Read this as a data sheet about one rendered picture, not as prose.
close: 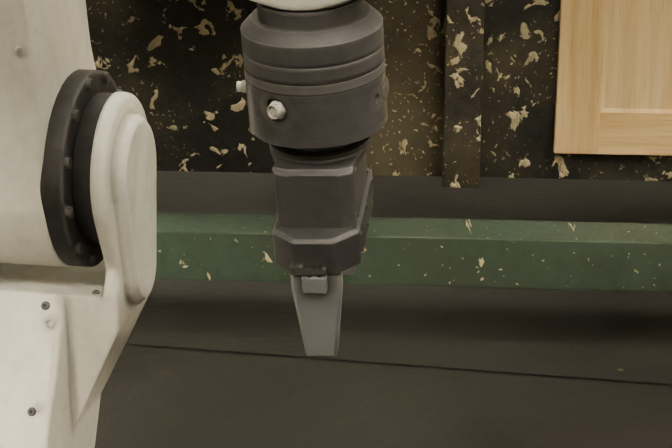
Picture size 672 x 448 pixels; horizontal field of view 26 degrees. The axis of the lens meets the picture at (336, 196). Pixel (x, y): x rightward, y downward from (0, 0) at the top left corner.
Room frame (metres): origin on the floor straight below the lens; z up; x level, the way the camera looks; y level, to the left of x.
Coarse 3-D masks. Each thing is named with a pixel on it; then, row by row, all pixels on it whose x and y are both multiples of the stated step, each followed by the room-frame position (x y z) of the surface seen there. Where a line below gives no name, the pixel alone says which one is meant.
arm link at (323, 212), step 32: (384, 64) 0.88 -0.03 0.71; (256, 96) 0.87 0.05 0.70; (288, 96) 0.85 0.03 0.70; (320, 96) 0.85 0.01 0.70; (352, 96) 0.85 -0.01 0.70; (384, 96) 0.88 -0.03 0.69; (256, 128) 0.87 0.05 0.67; (288, 128) 0.85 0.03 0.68; (320, 128) 0.85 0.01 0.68; (352, 128) 0.85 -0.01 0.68; (288, 160) 0.87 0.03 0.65; (320, 160) 0.86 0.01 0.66; (352, 160) 0.87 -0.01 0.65; (288, 192) 0.86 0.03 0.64; (320, 192) 0.86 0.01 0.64; (352, 192) 0.86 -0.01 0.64; (288, 224) 0.86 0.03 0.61; (320, 224) 0.86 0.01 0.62; (352, 224) 0.86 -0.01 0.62; (288, 256) 0.85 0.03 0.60; (320, 256) 0.84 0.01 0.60; (352, 256) 0.85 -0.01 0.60
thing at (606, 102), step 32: (576, 0) 2.25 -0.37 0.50; (608, 0) 2.25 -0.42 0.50; (640, 0) 2.25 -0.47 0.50; (576, 32) 2.25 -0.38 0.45; (608, 32) 2.25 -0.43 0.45; (640, 32) 2.25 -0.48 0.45; (576, 64) 2.25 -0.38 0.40; (608, 64) 2.25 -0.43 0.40; (640, 64) 2.25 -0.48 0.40; (576, 96) 2.25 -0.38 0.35; (608, 96) 2.25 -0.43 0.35; (640, 96) 2.25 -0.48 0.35; (576, 128) 2.25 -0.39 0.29; (608, 128) 2.25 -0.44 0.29; (640, 128) 2.24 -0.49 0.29
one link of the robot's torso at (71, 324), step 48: (96, 144) 0.95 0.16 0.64; (144, 144) 1.00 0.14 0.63; (96, 192) 0.94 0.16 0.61; (144, 192) 1.00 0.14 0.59; (144, 240) 1.00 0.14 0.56; (0, 288) 0.98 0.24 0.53; (48, 288) 0.98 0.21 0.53; (96, 288) 0.98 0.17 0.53; (144, 288) 0.99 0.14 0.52; (0, 336) 0.95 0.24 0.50; (48, 336) 0.95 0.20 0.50; (96, 336) 0.96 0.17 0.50; (0, 384) 0.94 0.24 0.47; (48, 384) 0.93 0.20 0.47; (96, 384) 0.97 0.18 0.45; (0, 432) 0.92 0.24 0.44; (48, 432) 0.92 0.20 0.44
